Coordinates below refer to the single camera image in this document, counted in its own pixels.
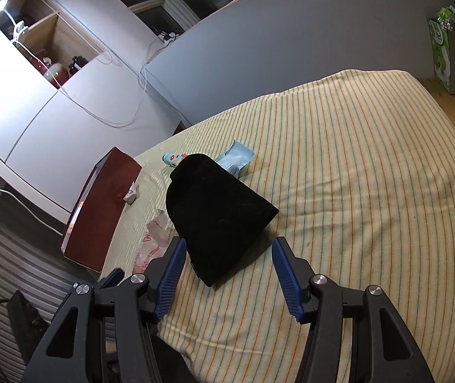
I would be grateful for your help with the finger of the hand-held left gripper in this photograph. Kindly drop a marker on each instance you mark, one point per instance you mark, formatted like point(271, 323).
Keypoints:
point(111, 277)

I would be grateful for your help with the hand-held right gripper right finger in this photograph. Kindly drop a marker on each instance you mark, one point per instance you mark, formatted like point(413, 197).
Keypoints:
point(287, 279)

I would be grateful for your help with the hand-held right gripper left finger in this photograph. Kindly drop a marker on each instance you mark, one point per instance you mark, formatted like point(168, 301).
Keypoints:
point(171, 279)

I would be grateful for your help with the clear plastic bag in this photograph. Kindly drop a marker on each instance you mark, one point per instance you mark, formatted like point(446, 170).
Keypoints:
point(153, 243)

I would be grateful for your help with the red-brown cardboard box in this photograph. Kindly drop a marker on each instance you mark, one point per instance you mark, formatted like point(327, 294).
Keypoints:
point(103, 207)

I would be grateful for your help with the black fabric pouch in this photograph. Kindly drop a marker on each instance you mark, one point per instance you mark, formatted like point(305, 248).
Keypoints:
point(215, 215)

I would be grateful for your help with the small wrapper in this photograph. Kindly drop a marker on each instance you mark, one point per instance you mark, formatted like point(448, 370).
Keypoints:
point(131, 195)

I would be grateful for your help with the small colourful packet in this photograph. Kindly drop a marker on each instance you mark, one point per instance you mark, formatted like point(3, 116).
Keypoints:
point(169, 159)

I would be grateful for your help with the light blue wipes pack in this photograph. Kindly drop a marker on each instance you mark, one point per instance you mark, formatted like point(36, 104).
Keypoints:
point(237, 157)

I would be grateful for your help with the white slatted headboard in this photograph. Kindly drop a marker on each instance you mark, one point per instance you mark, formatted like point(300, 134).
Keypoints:
point(12, 255)

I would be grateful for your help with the white cabinet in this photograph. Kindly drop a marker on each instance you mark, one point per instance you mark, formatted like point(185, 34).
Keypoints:
point(32, 127)

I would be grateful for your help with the red vase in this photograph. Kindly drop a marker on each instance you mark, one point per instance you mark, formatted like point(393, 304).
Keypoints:
point(58, 75)
point(39, 63)

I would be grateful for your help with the dark glass bottle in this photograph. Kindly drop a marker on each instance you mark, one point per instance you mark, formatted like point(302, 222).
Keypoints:
point(72, 68)
point(80, 64)

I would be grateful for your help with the white power strip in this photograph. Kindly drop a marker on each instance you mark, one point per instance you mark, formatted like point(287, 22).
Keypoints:
point(167, 39)

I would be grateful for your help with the green paper bag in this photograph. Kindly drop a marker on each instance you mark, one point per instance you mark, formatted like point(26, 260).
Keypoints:
point(442, 60)

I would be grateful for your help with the white window frame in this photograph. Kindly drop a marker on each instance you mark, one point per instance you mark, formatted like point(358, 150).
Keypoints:
point(179, 8)

